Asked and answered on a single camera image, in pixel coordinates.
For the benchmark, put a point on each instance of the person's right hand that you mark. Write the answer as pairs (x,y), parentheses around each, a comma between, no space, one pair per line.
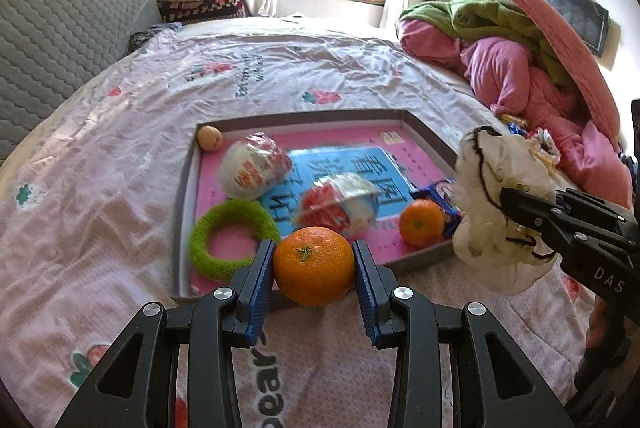
(595,323)

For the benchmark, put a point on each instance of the brown walnut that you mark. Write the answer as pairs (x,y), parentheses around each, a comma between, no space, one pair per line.
(209,138)

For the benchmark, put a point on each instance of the orange mandarin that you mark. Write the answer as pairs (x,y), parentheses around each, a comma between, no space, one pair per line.
(314,265)
(422,222)

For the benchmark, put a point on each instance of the grey quilted headboard cover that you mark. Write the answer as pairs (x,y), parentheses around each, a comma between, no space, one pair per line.
(60,38)

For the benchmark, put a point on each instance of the dark framed wall panel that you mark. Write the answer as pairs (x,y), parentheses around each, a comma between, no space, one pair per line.
(577,15)

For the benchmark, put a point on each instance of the dark patterned cloth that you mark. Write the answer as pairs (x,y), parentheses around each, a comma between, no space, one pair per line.
(155,37)

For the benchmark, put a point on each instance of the green blanket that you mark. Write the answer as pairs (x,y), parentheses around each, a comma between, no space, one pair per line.
(480,13)

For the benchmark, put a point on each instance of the pink and blue book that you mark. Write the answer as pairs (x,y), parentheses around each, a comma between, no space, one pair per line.
(310,140)

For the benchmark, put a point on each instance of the striped snack packet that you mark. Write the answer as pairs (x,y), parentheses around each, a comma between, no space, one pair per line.
(545,145)

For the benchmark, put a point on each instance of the small blue snack packet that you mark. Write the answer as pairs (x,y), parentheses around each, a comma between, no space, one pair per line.
(516,128)

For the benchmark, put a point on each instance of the white toy egg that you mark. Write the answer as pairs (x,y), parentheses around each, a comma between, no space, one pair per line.
(250,170)

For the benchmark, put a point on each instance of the pink quilt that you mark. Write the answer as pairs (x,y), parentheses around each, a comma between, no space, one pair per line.
(500,73)

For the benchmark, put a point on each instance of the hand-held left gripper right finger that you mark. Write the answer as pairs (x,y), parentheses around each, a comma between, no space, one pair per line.
(367,293)

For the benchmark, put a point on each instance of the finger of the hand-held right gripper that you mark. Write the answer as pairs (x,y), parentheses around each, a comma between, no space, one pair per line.
(530,208)
(595,208)

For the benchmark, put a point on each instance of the grey shallow cardboard box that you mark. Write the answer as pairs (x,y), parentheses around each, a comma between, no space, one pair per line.
(182,208)

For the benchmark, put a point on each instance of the large pink flat cushion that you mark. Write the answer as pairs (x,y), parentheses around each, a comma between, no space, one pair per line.
(560,33)

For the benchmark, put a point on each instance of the blue cookie packet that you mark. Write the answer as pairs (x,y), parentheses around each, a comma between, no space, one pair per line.
(445,193)

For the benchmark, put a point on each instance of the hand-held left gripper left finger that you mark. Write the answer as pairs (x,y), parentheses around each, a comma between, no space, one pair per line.
(260,288)

